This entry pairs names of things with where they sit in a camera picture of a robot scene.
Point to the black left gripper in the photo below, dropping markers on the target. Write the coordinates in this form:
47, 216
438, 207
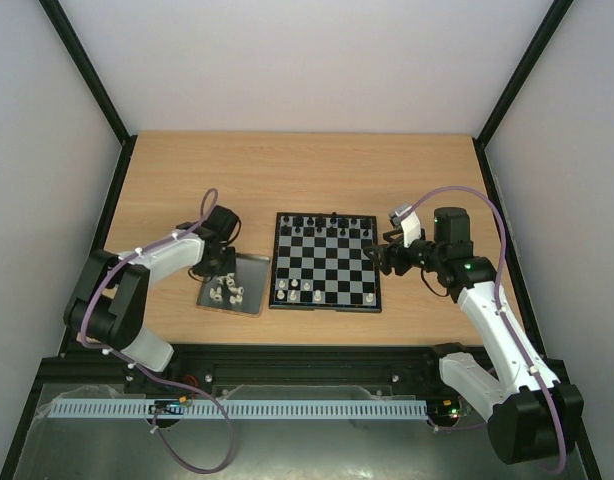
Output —
230, 266

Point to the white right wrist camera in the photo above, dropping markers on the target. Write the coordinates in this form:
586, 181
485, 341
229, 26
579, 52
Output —
405, 219

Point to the light blue cable duct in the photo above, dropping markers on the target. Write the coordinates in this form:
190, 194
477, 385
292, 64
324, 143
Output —
409, 410

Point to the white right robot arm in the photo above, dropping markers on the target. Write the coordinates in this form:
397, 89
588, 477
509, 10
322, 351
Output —
529, 412

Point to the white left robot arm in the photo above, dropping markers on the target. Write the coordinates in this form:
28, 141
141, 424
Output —
107, 305

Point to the dark cork-edged tray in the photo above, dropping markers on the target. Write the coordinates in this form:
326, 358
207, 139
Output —
242, 292

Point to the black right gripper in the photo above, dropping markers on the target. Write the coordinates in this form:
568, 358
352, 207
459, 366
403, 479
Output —
392, 256

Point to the black white chess board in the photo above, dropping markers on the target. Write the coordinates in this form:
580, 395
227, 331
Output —
326, 250

